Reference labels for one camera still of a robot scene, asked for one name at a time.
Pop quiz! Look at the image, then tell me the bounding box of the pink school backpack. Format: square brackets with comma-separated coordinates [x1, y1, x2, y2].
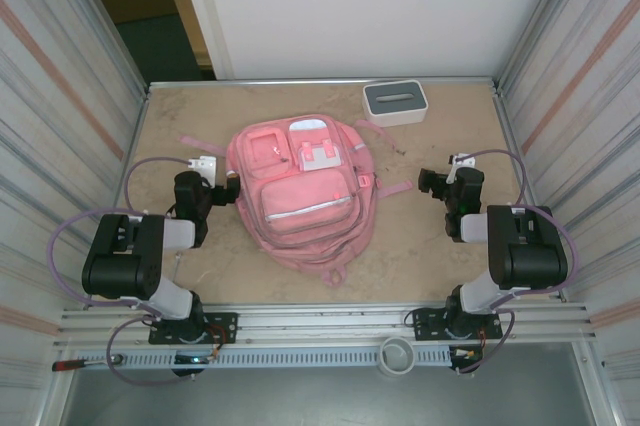
[179, 115, 414, 288]

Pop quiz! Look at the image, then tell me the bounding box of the white grey tissue box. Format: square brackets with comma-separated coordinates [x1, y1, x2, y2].
[362, 79, 431, 130]

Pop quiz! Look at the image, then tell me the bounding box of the striped white side panel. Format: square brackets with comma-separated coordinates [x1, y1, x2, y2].
[0, 0, 151, 426]
[492, 0, 640, 426]

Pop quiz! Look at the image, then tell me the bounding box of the small black controller board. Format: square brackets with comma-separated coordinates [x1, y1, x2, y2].
[171, 353, 221, 378]
[449, 344, 487, 376]

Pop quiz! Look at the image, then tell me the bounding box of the grey tape roll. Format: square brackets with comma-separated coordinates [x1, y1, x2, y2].
[378, 336, 416, 376]

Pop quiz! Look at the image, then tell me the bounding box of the grey metal shelf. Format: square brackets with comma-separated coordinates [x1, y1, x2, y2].
[37, 343, 616, 426]

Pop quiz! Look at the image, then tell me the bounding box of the thin aluminium table edge rail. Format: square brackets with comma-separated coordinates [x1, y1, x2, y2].
[147, 76, 496, 88]

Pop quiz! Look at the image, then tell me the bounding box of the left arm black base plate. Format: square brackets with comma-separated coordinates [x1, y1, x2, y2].
[148, 312, 239, 346]

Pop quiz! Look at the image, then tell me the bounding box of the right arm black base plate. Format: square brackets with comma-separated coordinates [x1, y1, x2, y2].
[411, 308, 503, 342]

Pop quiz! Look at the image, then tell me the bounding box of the aluminium frame rail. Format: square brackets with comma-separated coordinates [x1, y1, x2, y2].
[58, 303, 599, 348]

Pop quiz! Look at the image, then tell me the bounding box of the slotted grey cable duct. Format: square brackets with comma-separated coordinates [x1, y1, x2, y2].
[119, 348, 454, 368]

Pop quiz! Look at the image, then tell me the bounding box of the red handled ratchet tool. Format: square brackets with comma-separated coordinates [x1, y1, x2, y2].
[52, 354, 125, 373]

